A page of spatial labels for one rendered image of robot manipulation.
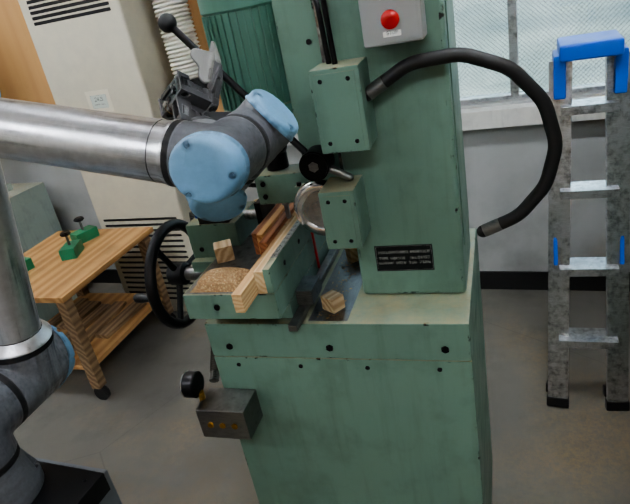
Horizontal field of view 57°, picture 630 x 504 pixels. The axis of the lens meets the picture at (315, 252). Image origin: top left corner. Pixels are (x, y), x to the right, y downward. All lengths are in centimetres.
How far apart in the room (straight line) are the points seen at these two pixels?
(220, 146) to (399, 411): 79
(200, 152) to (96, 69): 212
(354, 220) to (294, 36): 37
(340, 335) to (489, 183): 154
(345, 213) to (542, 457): 118
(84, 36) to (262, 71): 170
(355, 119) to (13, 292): 75
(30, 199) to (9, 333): 221
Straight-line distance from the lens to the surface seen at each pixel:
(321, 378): 131
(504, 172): 260
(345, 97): 104
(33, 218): 351
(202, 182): 75
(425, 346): 120
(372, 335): 121
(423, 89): 110
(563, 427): 213
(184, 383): 138
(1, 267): 127
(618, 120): 188
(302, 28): 117
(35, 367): 137
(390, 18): 102
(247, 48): 120
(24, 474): 139
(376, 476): 148
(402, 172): 115
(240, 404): 136
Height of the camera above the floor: 144
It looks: 25 degrees down
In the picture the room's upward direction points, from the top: 11 degrees counter-clockwise
